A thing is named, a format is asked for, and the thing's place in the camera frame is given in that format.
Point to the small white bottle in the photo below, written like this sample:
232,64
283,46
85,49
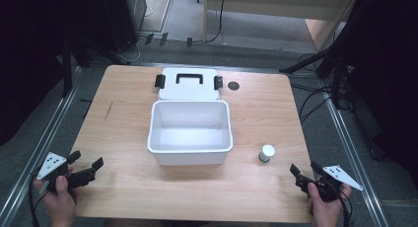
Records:
266,152

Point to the dark round table grommet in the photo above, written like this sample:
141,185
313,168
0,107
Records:
233,86

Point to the person's left hand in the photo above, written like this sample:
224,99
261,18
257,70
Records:
60,204

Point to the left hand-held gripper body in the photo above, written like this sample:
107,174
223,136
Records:
52,162

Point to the black cabinet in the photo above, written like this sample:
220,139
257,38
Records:
126,16

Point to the person's right hand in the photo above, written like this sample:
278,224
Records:
325,212

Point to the black tripod stand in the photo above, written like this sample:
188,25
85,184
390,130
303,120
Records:
305,60

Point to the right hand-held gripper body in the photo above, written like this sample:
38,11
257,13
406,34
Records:
341,176

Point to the light wooden shelf unit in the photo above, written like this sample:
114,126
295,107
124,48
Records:
279,5

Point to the white plastic storage box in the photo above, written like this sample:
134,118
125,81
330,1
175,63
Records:
189,131

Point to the black upright stand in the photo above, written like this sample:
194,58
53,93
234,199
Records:
67,69

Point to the aluminium floor rail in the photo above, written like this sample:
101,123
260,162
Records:
355,161
36,154

